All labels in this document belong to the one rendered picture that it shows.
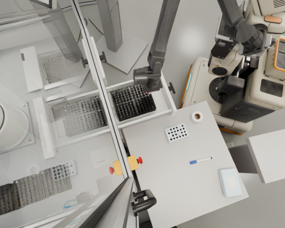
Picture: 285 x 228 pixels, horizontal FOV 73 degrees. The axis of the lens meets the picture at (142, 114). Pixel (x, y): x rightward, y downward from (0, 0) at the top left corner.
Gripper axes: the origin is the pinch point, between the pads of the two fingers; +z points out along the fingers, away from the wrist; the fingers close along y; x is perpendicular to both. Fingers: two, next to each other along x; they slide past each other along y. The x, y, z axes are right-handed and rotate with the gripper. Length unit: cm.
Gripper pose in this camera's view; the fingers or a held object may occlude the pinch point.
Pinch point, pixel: (149, 90)
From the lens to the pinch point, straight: 107.8
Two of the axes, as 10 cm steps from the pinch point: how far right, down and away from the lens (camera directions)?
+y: -9.6, 2.4, -1.7
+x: 2.8, 9.3, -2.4
